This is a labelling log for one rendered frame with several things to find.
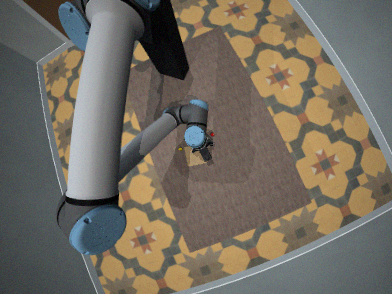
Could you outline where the tan mat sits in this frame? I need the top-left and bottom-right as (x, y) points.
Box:
(184, 146), (208, 167)

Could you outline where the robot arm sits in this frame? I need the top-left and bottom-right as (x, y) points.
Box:
(56, 0), (212, 255)

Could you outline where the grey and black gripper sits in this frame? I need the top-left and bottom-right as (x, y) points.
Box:
(191, 137), (214, 153)

